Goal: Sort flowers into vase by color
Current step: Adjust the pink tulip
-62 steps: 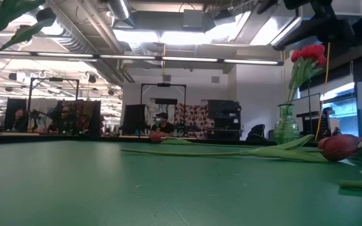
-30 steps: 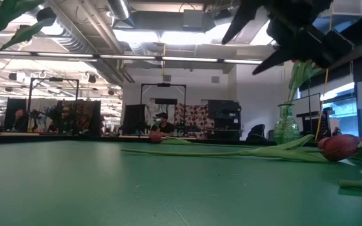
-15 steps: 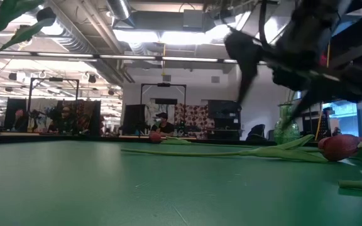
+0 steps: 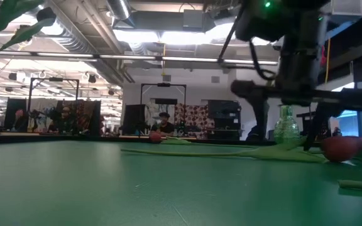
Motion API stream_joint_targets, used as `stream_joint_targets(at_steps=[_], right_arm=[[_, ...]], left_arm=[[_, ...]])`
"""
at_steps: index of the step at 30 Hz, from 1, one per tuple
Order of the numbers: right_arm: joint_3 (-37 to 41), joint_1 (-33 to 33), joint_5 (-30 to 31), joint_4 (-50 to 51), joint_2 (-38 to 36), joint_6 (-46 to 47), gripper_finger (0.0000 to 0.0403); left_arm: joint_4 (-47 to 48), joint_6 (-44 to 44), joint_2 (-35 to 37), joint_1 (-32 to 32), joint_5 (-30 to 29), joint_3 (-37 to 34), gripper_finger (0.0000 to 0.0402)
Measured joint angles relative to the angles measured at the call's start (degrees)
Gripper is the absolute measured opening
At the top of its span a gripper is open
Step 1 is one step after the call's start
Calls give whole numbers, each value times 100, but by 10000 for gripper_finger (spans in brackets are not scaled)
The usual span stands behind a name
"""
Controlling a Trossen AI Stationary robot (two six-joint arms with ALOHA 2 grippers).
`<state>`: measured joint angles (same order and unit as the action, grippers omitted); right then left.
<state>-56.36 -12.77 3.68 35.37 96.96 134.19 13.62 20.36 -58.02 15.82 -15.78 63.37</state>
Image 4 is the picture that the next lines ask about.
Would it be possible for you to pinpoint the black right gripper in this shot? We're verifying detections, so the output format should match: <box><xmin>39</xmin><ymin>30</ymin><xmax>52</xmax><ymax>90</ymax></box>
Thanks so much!
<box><xmin>231</xmin><ymin>37</ymin><xmax>362</xmax><ymax>151</ymax></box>

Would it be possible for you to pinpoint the green glass vase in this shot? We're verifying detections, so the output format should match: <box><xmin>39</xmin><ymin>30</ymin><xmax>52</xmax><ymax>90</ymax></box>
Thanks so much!
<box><xmin>273</xmin><ymin>105</ymin><xmax>301</xmax><ymax>144</ymax></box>

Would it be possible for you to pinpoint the black cabinet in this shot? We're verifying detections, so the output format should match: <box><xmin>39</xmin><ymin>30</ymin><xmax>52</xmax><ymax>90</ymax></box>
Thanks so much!
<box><xmin>206</xmin><ymin>99</ymin><xmax>243</xmax><ymax>141</ymax></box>

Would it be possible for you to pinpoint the red patterned backdrop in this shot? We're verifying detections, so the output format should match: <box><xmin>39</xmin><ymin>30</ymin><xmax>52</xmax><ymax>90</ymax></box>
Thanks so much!
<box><xmin>173</xmin><ymin>103</ymin><xmax>215</xmax><ymax>139</ymax></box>

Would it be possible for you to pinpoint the person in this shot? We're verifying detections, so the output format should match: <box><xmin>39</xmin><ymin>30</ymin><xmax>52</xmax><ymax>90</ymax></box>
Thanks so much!
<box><xmin>151</xmin><ymin>111</ymin><xmax>175</xmax><ymax>136</ymax></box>
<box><xmin>47</xmin><ymin>105</ymin><xmax>75</xmax><ymax>134</ymax></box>
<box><xmin>13</xmin><ymin>108</ymin><xmax>28</xmax><ymax>132</ymax></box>

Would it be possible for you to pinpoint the black upright panel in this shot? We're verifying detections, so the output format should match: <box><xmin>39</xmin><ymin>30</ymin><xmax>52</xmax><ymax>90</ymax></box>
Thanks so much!
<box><xmin>123</xmin><ymin>104</ymin><xmax>146</xmax><ymax>136</ymax></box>

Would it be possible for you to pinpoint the long ceiling light bar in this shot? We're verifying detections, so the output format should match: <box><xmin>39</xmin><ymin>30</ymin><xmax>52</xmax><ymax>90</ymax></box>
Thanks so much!
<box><xmin>0</xmin><ymin>49</ymin><xmax>278</xmax><ymax>66</ymax></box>

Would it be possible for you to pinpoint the green table mat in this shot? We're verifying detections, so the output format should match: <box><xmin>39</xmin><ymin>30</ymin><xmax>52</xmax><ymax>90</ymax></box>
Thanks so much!
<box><xmin>0</xmin><ymin>139</ymin><xmax>362</xmax><ymax>226</ymax></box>

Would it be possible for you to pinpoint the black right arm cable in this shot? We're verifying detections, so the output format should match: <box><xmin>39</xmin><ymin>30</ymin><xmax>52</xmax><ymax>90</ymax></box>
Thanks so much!
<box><xmin>217</xmin><ymin>4</ymin><xmax>278</xmax><ymax>82</ymax></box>

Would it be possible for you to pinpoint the black metal gantry frame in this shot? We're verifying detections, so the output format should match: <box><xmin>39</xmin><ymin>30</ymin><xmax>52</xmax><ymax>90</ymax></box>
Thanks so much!
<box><xmin>28</xmin><ymin>77</ymin><xmax>80</xmax><ymax>104</ymax></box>
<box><xmin>140</xmin><ymin>82</ymin><xmax>187</xmax><ymax>106</ymax></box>

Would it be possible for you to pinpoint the grey rectangular ceiling duct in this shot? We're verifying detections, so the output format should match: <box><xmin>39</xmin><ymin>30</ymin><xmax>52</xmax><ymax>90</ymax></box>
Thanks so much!
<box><xmin>113</xmin><ymin>0</ymin><xmax>241</xmax><ymax>45</ymax></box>

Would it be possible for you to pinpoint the round silver air duct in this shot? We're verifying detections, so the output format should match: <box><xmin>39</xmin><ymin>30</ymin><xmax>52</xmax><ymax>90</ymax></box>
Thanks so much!
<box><xmin>106</xmin><ymin>0</ymin><xmax>132</xmax><ymax>20</ymax></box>

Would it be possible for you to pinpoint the ribbed silver air duct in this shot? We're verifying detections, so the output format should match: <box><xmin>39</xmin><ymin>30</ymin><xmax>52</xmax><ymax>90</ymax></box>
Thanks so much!
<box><xmin>42</xmin><ymin>0</ymin><xmax>124</xmax><ymax>63</ymax></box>

